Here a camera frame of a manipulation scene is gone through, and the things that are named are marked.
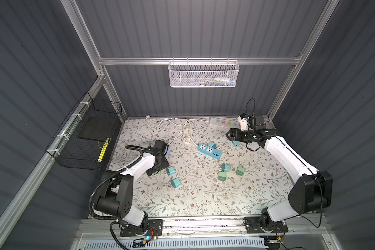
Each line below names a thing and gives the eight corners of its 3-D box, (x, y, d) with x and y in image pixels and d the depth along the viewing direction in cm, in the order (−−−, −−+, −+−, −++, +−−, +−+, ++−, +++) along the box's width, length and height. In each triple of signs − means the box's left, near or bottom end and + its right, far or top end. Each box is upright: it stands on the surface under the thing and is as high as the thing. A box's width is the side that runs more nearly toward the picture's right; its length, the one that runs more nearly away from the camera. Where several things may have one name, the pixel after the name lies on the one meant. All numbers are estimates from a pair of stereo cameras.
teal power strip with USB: (196, 150, 104) (196, 147, 102) (199, 143, 108) (200, 141, 105) (219, 160, 99) (219, 157, 97) (222, 153, 103) (223, 150, 100)
